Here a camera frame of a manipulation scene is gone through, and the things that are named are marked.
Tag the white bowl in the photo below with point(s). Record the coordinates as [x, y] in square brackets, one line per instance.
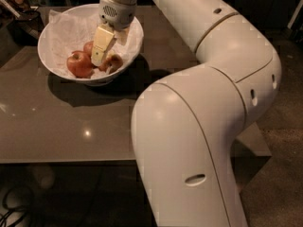
[53, 63]

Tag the white paper liner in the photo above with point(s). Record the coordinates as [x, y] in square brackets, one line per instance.
[69, 32]

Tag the red apple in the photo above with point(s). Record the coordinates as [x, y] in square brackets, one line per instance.
[111, 64]
[79, 64]
[87, 48]

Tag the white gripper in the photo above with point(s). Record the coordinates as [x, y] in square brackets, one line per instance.
[117, 13]

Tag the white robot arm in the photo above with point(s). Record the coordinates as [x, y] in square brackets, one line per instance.
[183, 125]

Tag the dark bag on table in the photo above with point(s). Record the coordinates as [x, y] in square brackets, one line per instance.
[27, 22]

